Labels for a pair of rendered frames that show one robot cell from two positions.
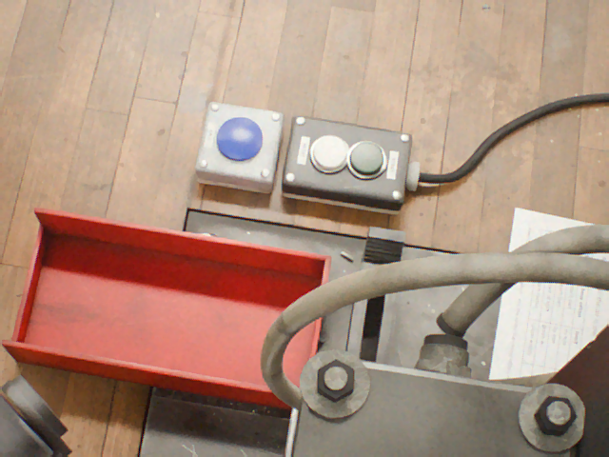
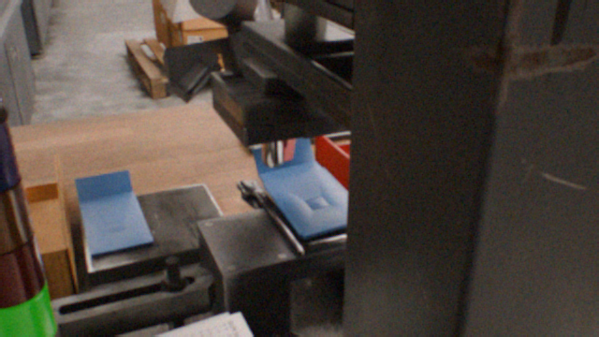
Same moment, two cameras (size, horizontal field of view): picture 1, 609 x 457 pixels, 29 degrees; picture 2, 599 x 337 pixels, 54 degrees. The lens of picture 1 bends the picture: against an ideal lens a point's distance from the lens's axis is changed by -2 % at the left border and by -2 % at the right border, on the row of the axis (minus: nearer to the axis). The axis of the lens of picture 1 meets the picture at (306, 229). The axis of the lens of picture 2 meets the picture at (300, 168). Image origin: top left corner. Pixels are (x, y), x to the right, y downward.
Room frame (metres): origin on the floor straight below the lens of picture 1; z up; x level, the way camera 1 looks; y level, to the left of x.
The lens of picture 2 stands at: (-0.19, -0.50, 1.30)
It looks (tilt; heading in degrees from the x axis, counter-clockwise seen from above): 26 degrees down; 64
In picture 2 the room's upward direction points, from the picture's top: straight up
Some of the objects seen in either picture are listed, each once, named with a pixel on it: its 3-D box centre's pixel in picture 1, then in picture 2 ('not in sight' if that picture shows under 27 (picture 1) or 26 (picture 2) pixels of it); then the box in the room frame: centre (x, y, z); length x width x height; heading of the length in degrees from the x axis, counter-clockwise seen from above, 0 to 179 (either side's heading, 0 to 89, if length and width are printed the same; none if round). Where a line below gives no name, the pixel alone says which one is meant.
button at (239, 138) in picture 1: (240, 141); not in sight; (0.41, 0.07, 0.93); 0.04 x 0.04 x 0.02
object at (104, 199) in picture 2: not in sight; (111, 209); (-0.12, 0.17, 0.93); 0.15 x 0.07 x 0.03; 88
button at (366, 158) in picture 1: (365, 161); not in sight; (0.40, -0.05, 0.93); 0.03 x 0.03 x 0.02
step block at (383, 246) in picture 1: (377, 283); not in sight; (0.29, -0.06, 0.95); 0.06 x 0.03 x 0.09; 176
